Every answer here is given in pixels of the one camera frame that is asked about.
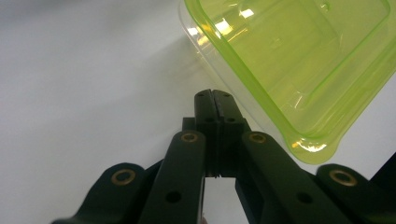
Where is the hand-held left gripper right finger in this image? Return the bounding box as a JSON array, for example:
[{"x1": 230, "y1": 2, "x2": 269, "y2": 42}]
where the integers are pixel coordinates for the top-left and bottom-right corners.
[{"x1": 212, "y1": 89, "x2": 252, "y2": 178}]

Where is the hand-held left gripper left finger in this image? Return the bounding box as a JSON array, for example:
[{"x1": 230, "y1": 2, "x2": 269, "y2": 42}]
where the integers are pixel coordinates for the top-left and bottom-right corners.
[{"x1": 182, "y1": 89, "x2": 220, "y2": 178}]

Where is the clear container with green lid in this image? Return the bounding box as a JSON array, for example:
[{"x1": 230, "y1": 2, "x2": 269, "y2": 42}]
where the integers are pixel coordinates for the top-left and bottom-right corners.
[{"x1": 178, "y1": 0, "x2": 396, "y2": 165}]

